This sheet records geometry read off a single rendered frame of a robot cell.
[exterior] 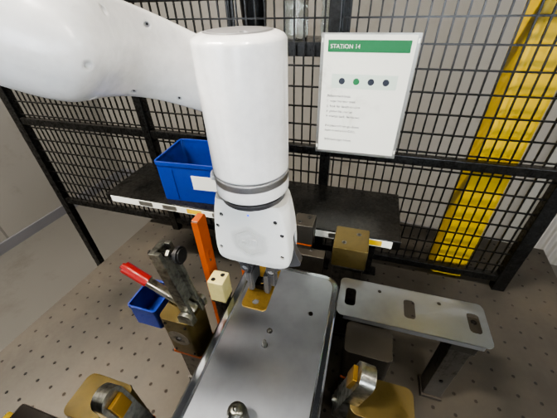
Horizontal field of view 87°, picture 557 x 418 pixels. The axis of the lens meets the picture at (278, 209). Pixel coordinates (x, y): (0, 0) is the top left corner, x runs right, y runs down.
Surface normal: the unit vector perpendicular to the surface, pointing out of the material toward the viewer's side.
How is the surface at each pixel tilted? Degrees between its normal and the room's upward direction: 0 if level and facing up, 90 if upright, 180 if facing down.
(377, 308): 0
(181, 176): 90
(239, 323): 0
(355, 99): 90
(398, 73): 90
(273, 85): 90
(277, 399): 0
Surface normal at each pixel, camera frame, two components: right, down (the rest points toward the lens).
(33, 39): 0.34, 0.46
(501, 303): -0.03, -0.80
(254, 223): -0.26, 0.55
